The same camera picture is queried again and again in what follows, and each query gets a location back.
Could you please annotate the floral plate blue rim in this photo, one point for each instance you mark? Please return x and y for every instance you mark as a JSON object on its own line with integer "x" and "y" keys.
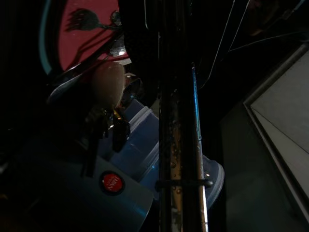
{"x": 41, "y": 36}

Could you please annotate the large steel spoon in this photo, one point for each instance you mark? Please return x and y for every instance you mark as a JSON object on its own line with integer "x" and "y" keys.
{"x": 115, "y": 17}

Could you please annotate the white framed grey panel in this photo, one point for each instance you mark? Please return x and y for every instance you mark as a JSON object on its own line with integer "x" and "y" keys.
{"x": 285, "y": 101}

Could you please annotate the grey water filter canister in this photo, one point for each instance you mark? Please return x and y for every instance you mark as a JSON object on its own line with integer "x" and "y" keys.
{"x": 60, "y": 193}

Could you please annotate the steel fork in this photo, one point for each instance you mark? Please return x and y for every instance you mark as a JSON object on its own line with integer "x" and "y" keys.
{"x": 87, "y": 23}

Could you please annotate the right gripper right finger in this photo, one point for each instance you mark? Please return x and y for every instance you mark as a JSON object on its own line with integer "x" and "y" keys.
{"x": 193, "y": 29}

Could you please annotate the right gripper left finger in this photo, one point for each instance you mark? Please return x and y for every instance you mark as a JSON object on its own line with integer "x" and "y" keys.
{"x": 140, "y": 36}

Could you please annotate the pink plate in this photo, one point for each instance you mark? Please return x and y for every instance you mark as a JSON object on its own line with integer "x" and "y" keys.
{"x": 72, "y": 48}

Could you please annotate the clear plastic container stack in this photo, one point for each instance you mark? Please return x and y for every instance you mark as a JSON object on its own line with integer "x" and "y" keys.
{"x": 140, "y": 145}

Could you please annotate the white ladle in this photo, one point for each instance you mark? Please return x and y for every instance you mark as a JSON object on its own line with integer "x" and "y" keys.
{"x": 108, "y": 82}

